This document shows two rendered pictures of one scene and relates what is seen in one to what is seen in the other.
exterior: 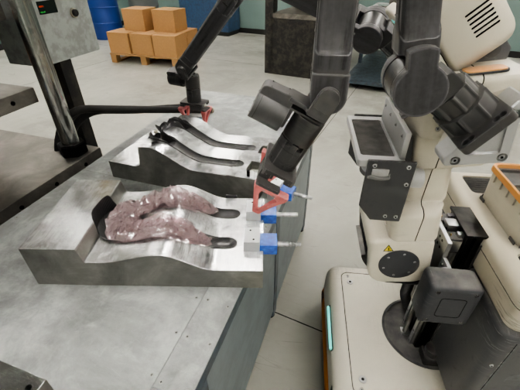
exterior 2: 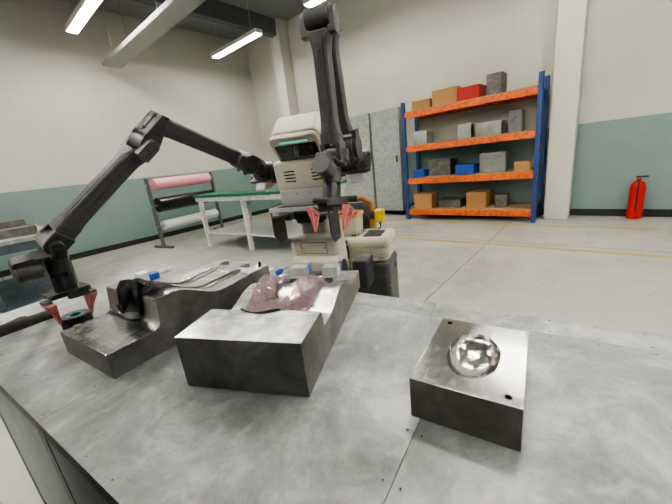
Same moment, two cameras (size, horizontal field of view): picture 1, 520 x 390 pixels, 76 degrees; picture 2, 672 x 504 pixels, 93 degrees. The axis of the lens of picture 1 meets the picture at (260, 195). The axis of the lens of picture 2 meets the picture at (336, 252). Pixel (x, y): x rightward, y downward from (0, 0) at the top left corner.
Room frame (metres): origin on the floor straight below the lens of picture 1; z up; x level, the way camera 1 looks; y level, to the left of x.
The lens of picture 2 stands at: (0.29, 0.93, 1.20)
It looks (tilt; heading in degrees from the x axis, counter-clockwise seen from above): 16 degrees down; 285
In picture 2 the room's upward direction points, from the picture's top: 7 degrees counter-clockwise
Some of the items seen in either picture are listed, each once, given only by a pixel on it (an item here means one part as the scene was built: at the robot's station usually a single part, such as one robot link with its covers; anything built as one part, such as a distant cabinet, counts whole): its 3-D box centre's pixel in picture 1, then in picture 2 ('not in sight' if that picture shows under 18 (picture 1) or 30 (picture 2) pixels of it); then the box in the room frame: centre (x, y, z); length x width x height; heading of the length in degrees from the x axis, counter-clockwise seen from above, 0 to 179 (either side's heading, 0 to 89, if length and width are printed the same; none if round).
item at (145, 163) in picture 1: (196, 152); (178, 296); (0.98, 0.21, 0.87); 0.50 x 0.26 x 0.14; 72
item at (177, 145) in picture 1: (197, 140); (181, 279); (0.97, 0.20, 0.92); 0.35 x 0.16 x 0.09; 72
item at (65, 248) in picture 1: (161, 228); (291, 305); (0.62, 0.24, 0.85); 0.50 x 0.26 x 0.11; 89
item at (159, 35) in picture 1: (154, 34); not in sight; (5.84, 1.69, 0.37); 1.20 x 0.82 x 0.74; 72
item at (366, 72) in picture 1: (386, 39); (19, 260); (5.06, -1.76, 0.46); 1.90 x 0.70 x 0.92; 154
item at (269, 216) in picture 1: (271, 214); (304, 269); (0.67, -0.03, 0.85); 0.13 x 0.05 x 0.05; 89
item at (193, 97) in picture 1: (193, 96); (64, 283); (1.32, 0.26, 0.94); 0.10 x 0.07 x 0.07; 72
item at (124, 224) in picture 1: (160, 213); (286, 289); (0.62, 0.24, 0.90); 0.26 x 0.18 x 0.08; 89
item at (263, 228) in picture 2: not in sight; (269, 212); (2.62, -3.79, 0.51); 2.40 x 1.13 x 1.02; 158
